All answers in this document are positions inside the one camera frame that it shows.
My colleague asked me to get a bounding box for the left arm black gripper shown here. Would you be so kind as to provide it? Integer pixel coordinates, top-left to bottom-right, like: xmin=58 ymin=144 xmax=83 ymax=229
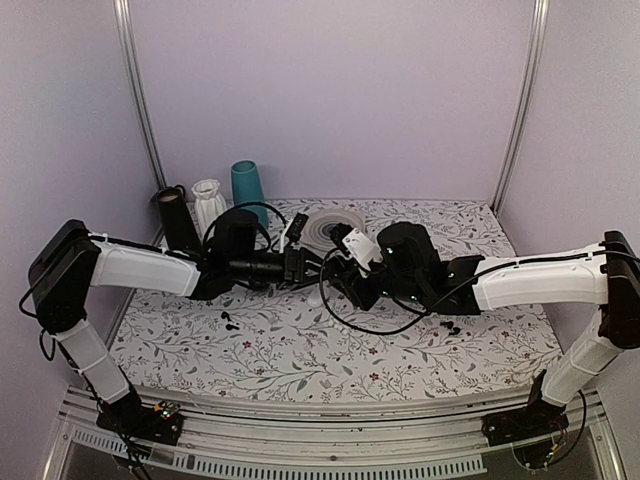
xmin=231 ymin=246 xmax=339 ymax=292

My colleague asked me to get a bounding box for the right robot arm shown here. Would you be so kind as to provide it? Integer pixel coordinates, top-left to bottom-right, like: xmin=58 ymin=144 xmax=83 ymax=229
xmin=320 ymin=222 xmax=639 ymax=436

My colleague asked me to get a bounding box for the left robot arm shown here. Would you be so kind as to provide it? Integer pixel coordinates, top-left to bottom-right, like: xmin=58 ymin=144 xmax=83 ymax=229
xmin=24 ymin=209 xmax=321 ymax=434

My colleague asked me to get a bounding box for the white oval charging case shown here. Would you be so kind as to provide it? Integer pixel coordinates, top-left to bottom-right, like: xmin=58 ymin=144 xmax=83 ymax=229
xmin=307 ymin=296 xmax=323 ymax=308

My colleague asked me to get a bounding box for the grey spiral ceramic plate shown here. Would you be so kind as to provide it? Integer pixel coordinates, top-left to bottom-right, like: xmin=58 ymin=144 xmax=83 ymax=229
xmin=299 ymin=208 xmax=365 ymax=254

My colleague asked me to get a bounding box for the teal cylindrical vase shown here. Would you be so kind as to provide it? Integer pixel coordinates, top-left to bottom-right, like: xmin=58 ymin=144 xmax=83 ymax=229
xmin=231 ymin=159 xmax=265 ymax=205

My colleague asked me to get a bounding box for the white ribbed vase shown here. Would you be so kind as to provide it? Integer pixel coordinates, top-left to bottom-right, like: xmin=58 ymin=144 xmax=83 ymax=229
xmin=191 ymin=179 xmax=227 ymax=238

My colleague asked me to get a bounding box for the black cylindrical vase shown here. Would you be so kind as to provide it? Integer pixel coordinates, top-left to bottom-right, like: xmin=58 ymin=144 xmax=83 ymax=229
xmin=154 ymin=185 xmax=202 ymax=253

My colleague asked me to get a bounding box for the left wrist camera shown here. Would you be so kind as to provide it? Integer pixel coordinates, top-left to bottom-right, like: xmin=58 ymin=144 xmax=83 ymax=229
xmin=284 ymin=213 xmax=309 ymax=243

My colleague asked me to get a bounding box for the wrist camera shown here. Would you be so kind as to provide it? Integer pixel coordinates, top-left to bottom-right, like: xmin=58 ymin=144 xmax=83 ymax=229
xmin=329 ymin=223 xmax=383 ymax=277
xmin=284 ymin=213 xmax=309 ymax=243

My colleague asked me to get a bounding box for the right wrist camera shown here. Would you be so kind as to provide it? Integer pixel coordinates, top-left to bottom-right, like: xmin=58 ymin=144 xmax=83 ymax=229
xmin=329 ymin=223 xmax=383 ymax=277

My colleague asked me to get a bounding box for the left camera black cable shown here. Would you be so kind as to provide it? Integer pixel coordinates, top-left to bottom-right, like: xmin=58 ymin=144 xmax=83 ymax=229
xmin=199 ymin=202 xmax=291 ymax=251

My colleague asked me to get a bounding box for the camera black cable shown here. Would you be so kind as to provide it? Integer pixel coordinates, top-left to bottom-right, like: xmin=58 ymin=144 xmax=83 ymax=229
xmin=319 ymin=247 xmax=481 ymax=336
xmin=199 ymin=202 xmax=291 ymax=251

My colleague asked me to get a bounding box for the right camera black cable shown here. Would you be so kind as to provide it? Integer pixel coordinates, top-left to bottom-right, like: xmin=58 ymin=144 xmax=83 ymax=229
xmin=319 ymin=247 xmax=481 ymax=336

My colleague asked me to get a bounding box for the aluminium front rail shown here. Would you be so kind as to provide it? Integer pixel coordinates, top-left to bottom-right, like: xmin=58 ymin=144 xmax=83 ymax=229
xmin=42 ymin=384 xmax=626 ymax=480

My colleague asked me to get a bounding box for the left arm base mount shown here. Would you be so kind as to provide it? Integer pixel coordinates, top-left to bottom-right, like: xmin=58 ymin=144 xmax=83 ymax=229
xmin=96 ymin=398 xmax=185 ymax=446

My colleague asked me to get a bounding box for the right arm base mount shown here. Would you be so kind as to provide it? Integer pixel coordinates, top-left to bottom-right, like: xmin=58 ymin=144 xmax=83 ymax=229
xmin=481 ymin=400 xmax=569 ymax=446

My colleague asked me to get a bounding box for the aluminium corner post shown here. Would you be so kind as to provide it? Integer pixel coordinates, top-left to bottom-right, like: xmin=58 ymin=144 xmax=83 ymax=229
xmin=491 ymin=0 xmax=550 ymax=217
xmin=113 ymin=0 xmax=167 ymax=189

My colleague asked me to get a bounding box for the right aluminium corner post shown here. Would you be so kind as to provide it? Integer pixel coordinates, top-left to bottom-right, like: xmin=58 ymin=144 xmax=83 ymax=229
xmin=491 ymin=0 xmax=550 ymax=217

